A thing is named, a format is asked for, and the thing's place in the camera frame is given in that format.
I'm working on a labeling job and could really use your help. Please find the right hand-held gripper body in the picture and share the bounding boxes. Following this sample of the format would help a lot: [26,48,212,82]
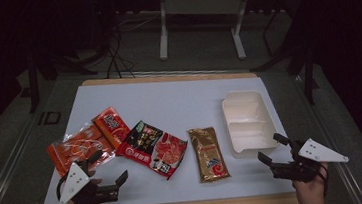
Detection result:
[267,134,352,187]

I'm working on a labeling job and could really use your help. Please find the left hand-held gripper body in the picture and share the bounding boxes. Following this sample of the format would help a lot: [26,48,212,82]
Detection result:
[53,155,121,204]

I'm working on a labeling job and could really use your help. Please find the white plastic container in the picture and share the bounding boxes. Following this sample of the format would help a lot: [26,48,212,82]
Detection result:
[219,87,282,162]

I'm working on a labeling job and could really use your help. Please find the black and red food packet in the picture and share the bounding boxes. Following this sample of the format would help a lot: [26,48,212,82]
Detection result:
[113,116,192,186]

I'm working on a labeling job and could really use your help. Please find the gold foil packet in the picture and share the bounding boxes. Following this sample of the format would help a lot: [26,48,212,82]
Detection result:
[187,124,232,185]

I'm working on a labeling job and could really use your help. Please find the person's right hand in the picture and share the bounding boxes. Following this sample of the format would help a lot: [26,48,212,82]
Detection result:
[290,162,333,204]

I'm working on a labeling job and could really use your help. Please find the clear orange sauce packet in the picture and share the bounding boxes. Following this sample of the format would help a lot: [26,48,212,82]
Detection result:
[44,120,118,179]

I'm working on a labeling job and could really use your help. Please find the small orange-red seasoning packet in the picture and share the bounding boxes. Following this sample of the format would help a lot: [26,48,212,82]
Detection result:
[89,104,133,154]

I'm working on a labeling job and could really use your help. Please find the black tripod stand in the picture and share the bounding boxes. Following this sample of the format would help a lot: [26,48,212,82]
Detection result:
[246,4,322,111]

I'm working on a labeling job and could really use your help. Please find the thin black stand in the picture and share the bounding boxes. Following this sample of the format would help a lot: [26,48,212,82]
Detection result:
[22,49,42,115]

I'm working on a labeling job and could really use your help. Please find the white table sheet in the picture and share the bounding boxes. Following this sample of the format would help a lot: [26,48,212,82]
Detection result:
[29,66,296,204]

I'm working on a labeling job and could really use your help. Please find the white metal stand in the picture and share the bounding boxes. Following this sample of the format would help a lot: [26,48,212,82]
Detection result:
[153,0,260,69]

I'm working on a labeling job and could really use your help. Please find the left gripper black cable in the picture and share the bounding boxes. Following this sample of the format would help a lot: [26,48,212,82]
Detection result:
[54,174,71,204]

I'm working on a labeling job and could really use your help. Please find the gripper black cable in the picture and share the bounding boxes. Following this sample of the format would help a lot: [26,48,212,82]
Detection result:
[319,162,333,197]
[54,174,71,204]

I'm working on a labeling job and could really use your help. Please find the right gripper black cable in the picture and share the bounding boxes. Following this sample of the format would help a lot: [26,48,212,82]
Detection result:
[319,162,333,197]

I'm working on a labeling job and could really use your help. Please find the metal floor rail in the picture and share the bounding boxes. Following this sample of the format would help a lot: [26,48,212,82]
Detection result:
[0,107,51,204]
[291,67,362,204]

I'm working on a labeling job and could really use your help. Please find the black floor cables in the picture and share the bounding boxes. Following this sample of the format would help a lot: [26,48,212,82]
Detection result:
[100,20,136,81]

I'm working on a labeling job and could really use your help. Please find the silver metal rail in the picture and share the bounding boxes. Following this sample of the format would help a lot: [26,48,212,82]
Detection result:
[120,59,248,86]

